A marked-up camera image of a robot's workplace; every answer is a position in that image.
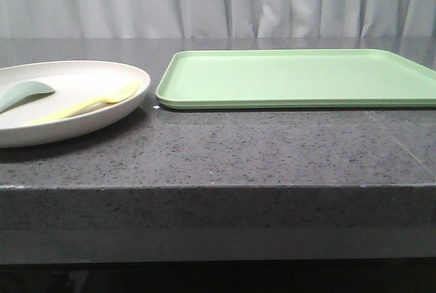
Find pale green plastic spoon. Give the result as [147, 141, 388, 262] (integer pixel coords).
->
[1, 81, 55, 112]

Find grey pleated curtain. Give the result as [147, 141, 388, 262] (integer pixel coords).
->
[1, 0, 435, 38]

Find yellow plastic fork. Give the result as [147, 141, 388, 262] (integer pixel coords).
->
[26, 82, 140, 125]

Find light green serving tray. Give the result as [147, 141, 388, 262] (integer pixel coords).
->
[155, 49, 435, 110]

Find white round plate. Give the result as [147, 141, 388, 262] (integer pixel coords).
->
[1, 61, 151, 148]

